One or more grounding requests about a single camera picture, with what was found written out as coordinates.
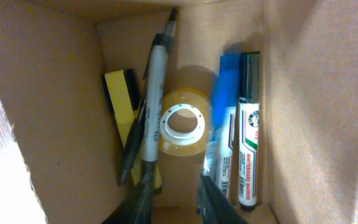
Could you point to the yellow clear tape roll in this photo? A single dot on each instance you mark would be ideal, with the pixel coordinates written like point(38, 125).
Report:
point(184, 123)

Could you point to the black whiteboard marker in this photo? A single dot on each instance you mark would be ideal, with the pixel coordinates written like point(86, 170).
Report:
point(248, 129)

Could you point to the black permanent marker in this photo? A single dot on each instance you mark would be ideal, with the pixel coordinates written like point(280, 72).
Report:
point(156, 70)

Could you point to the blue whiteboard marker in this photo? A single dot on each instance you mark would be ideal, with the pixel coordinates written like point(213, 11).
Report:
point(223, 102)

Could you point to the blue ballpoint pen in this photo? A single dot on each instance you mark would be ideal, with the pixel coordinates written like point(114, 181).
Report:
point(211, 162)

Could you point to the brown cardboard box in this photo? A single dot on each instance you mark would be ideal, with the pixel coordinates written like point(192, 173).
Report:
point(60, 148)

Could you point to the black ballpoint pen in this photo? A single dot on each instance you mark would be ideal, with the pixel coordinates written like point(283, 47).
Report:
point(136, 132)

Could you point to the yellow highlighter marker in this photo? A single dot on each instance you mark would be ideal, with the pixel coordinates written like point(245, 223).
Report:
point(124, 97)

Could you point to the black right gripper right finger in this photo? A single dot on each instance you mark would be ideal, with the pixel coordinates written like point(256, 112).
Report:
point(214, 207)

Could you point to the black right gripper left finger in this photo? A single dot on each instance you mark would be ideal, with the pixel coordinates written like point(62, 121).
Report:
point(136, 208)

